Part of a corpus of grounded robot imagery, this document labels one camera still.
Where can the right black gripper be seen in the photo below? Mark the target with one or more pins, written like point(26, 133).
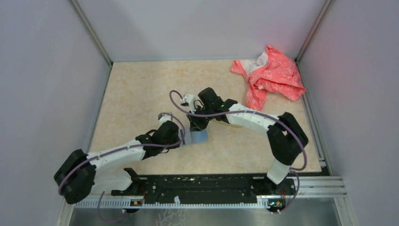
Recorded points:
point(195, 125)

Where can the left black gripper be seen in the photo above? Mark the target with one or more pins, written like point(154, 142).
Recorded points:
point(177, 139)

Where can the grey white credit card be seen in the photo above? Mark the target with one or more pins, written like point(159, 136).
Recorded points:
point(186, 138)

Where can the beige card holder wallet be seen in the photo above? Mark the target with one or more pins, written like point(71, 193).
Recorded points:
point(199, 136)

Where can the beige tray of cards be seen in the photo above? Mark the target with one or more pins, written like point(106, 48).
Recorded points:
point(228, 124)

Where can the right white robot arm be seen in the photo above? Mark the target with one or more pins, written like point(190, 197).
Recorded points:
point(286, 137)

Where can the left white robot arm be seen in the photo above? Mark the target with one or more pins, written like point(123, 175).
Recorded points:
point(83, 174)

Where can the pink crumpled cloth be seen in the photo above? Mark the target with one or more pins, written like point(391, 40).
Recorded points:
point(273, 72)

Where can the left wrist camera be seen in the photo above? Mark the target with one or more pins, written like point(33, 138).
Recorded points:
point(164, 117)

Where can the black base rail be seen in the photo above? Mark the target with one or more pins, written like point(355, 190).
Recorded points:
point(206, 188)

